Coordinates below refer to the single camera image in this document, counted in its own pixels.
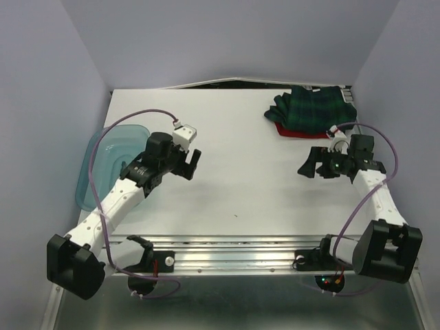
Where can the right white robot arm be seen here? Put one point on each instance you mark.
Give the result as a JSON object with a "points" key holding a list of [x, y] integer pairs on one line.
{"points": [[388, 248]]}

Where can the aluminium mounting rail frame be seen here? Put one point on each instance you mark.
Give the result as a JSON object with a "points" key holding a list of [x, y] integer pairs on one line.
{"points": [[246, 210]]}

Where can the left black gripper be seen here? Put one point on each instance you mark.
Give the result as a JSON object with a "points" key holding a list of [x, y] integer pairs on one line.
{"points": [[185, 170]]}

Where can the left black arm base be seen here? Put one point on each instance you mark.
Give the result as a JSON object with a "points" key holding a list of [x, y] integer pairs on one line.
{"points": [[154, 258]]}

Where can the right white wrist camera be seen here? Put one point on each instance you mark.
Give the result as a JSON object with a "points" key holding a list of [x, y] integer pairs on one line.
{"points": [[337, 139]]}

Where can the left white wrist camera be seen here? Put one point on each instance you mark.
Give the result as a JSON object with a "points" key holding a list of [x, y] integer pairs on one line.
{"points": [[183, 136]]}

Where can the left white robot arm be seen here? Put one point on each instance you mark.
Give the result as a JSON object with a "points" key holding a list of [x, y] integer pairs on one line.
{"points": [[82, 259]]}

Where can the blue transparent plastic bin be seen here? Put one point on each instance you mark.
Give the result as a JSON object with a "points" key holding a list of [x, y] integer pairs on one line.
{"points": [[116, 150]]}

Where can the green plaid skirt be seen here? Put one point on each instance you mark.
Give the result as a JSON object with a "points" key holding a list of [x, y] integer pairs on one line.
{"points": [[311, 112]]}

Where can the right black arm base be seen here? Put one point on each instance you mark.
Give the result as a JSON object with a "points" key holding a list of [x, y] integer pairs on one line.
{"points": [[320, 259]]}

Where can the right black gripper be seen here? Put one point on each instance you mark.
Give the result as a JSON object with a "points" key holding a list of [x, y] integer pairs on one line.
{"points": [[317, 154]]}

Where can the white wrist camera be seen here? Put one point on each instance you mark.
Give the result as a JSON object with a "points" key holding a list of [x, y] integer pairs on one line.
{"points": [[337, 139], [183, 136]]}

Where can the folded red skirt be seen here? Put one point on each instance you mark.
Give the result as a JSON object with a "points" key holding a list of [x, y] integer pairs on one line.
{"points": [[298, 134]]}

